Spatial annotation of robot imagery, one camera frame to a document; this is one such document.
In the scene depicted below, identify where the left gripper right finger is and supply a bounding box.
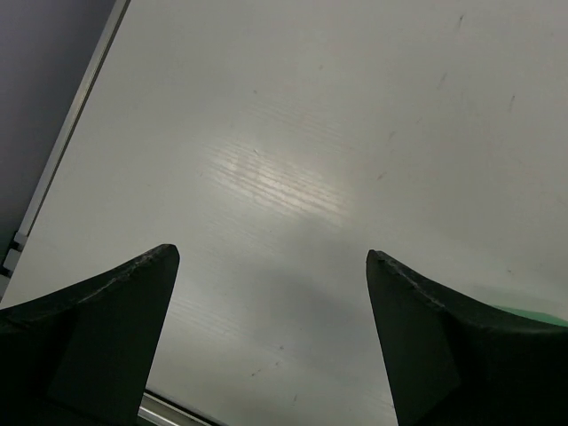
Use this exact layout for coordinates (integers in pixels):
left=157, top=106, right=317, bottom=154
left=366, top=250, right=567, bottom=425

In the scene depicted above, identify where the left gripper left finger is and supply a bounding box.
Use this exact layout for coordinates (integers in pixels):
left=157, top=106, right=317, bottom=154
left=1, top=244, right=180, bottom=425

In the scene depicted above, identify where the small green cube block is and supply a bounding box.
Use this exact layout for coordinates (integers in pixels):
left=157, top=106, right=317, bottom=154
left=496, top=306, right=568, bottom=327

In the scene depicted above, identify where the aluminium rail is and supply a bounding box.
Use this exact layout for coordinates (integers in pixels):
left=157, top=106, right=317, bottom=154
left=136, top=390, right=225, bottom=426

